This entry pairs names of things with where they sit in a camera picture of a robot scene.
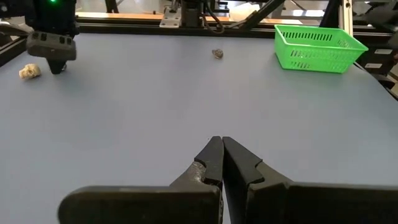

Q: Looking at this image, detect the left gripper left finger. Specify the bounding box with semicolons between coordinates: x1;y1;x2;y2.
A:
57;136;224;224

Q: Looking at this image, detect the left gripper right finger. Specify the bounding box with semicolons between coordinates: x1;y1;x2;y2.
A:
222;136;398;224

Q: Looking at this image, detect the blue table mat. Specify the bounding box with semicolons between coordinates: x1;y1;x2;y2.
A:
0;32;398;224

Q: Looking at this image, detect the green plastic basket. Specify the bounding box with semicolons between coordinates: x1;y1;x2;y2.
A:
274;24;369;74

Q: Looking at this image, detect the crumpled white paper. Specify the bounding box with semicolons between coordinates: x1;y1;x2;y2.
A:
229;2;261;22

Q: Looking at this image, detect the black metal beam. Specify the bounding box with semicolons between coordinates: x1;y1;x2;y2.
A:
238;0;286;31

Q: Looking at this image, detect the silver aluminium strut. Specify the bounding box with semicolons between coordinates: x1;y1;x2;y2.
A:
340;0;354;30

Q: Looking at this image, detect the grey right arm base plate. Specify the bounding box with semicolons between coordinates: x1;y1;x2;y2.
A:
159;6;182;29

